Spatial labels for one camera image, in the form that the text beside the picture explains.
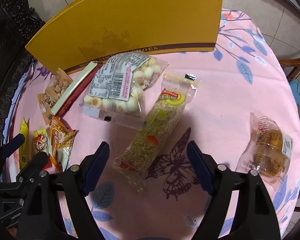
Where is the brown cake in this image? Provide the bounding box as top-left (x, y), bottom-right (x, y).
top-left (236, 112), bottom-right (293, 191)

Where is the pink floral tablecloth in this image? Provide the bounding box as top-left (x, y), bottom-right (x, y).
top-left (2, 9), bottom-right (300, 240)

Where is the orange snack packet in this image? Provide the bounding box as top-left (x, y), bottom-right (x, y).
top-left (49, 116), bottom-right (77, 172)

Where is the sesame stick snack pack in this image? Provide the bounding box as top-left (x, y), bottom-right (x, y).
top-left (114, 73), bottom-right (200, 191)

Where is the yellow small snack packet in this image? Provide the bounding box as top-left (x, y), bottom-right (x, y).
top-left (19, 119), bottom-right (30, 170)

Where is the blue cloth on chair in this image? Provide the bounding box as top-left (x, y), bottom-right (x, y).
top-left (289, 80), bottom-right (300, 106)

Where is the wooden chair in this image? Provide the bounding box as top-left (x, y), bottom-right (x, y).
top-left (279, 58), bottom-right (300, 213)

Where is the red white long snack bar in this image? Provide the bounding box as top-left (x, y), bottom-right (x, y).
top-left (51, 61), bottom-right (103, 118)

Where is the red white candy packet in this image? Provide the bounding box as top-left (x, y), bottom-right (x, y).
top-left (31, 126), bottom-right (52, 170)

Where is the yellow cardboard shoe box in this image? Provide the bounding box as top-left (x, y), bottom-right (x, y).
top-left (26, 0), bottom-right (222, 73)

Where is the peanut snack brown bag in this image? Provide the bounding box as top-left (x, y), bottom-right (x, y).
top-left (37, 68), bottom-right (73, 125)

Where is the round biscuit balls bag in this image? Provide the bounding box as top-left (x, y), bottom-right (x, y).
top-left (80, 51), bottom-right (168, 129)

